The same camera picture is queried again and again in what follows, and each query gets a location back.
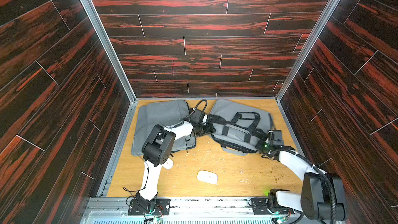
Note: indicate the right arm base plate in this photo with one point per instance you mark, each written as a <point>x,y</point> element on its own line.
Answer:
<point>265,206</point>

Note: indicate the grey bag with straps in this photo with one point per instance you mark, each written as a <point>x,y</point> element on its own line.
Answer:
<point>239,128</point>

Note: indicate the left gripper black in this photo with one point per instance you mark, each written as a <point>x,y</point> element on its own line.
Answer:
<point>209,129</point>

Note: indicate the left aluminium corner post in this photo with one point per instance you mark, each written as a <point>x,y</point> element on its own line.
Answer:
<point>109,49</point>

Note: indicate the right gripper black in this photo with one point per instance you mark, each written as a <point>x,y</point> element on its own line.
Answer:
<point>263,143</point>

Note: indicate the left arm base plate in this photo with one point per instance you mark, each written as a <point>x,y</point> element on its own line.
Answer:
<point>159,207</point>

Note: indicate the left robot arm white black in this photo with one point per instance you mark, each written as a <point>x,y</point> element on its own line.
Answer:
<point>156,150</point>

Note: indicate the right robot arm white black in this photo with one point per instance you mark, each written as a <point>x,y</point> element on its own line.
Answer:
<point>322,197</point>

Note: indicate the front aluminium rail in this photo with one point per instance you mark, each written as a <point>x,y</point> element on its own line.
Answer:
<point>186,210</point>

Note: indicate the white mouse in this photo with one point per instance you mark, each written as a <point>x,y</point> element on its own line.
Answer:
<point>168,164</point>
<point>207,177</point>

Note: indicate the right aluminium corner post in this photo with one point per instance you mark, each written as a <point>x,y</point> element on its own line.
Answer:
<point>317,30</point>

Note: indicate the aluminium corner post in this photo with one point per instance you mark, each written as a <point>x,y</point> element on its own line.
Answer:
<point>317,30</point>
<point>109,49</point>

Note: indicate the left grey laptop bag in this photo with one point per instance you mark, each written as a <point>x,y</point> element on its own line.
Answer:
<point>142,131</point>

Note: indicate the grey laptop sleeve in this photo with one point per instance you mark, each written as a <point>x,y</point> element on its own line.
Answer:
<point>167,113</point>

